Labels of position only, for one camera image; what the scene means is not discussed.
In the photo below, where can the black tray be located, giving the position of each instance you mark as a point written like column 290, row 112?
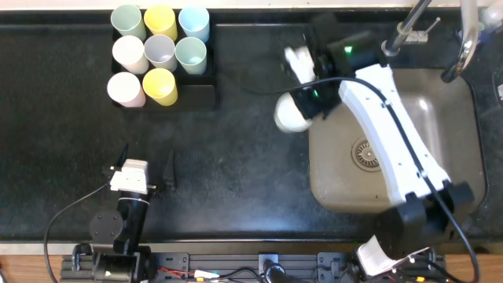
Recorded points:
column 196, row 96

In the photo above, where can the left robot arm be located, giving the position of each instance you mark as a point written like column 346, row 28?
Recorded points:
column 133, row 220

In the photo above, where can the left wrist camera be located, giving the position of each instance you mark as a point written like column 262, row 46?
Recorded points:
column 130, row 177

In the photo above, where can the grey cup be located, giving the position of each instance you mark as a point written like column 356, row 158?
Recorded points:
column 159, row 49

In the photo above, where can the steel sink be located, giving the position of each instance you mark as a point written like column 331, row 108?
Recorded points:
column 452, row 118

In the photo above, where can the blue soap bottle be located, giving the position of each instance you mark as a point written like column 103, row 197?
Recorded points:
column 485, row 34

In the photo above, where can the green cup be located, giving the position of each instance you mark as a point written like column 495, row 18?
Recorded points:
column 191, row 52
column 127, row 19

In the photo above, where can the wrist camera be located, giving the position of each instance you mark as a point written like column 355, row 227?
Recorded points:
column 130, row 177
column 302, row 65

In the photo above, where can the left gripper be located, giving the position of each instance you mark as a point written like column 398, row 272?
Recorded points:
column 156, row 188

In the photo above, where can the white cup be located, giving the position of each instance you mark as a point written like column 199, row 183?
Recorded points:
column 288, row 116
column 128, row 51

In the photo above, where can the pink cup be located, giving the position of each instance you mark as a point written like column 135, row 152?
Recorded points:
column 123, row 88

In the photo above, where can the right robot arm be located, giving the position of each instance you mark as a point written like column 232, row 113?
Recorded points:
column 385, row 129

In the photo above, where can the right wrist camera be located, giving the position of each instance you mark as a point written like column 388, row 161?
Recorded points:
column 302, row 65

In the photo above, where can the mounting rail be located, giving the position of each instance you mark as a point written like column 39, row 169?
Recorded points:
column 236, row 267

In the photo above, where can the blue cup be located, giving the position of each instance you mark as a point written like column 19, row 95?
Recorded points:
column 194, row 20

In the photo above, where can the steel tap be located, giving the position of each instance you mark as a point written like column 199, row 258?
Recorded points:
column 469, row 39

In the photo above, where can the yellow cup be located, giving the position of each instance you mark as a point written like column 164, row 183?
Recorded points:
column 160, row 19
column 158, row 84

